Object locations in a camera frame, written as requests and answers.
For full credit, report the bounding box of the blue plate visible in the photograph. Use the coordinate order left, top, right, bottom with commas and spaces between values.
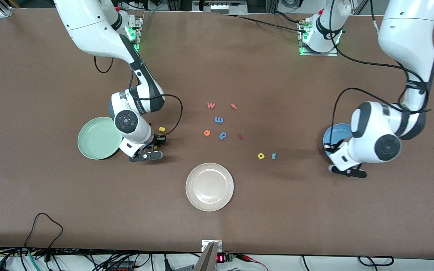
322, 123, 353, 158

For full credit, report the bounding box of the green plate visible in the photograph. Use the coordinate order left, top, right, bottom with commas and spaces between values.
77, 117, 124, 160

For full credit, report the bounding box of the cream plate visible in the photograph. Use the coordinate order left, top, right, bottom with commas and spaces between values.
185, 163, 235, 212

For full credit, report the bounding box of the red black box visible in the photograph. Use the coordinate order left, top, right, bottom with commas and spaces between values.
106, 262, 134, 271

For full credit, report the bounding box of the white terminal device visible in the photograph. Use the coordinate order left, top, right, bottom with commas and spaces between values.
193, 0, 248, 14

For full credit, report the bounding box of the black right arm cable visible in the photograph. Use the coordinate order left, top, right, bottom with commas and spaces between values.
94, 56, 183, 135

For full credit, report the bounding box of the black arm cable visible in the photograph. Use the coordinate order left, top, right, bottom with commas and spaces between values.
329, 0, 430, 147
94, 56, 183, 135

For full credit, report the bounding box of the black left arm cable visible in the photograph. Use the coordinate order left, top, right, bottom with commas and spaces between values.
329, 0, 430, 147

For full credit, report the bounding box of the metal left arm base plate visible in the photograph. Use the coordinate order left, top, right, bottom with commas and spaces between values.
298, 19, 339, 57

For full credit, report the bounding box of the silver camera mount bracket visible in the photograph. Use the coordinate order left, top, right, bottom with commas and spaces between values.
201, 240, 223, 253

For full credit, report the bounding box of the looped black cable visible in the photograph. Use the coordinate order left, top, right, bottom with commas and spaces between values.
24, 213, 64, 250

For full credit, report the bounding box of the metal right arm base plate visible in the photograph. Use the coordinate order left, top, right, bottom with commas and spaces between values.
100, 15, 143, 52

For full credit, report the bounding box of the grey camera mount bar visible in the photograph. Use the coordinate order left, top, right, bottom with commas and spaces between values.
194, 242, 219, 271

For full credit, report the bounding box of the red clip lead wire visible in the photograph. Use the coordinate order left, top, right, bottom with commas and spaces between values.
236, 254, 268, 271

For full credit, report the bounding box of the long black table cable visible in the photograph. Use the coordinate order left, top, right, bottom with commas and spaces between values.
217, 11, 310, 34

